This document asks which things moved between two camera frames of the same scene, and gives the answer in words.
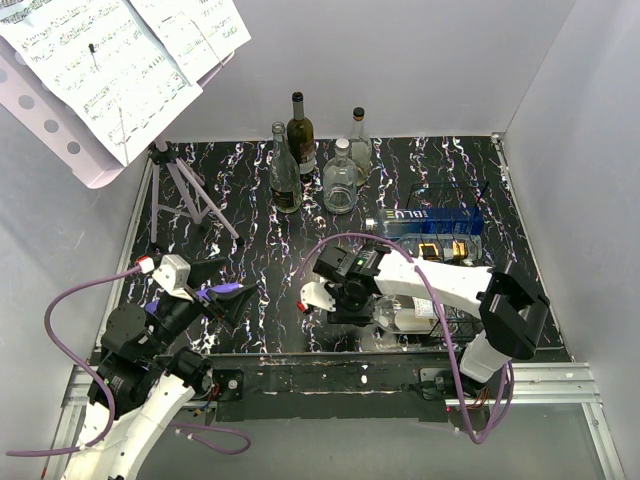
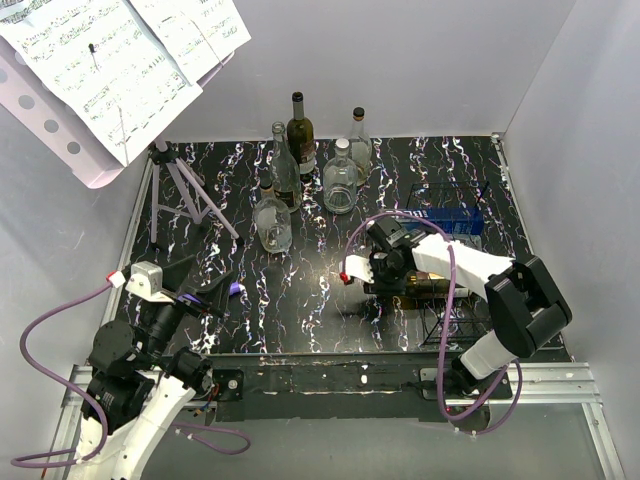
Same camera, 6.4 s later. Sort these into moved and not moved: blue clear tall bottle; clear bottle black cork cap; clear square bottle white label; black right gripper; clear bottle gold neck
Moved: clear bottle gold neck; black right gripper
Not moved: clear square bottle white label; clear bottle black cork cap; blue clear tall bottle
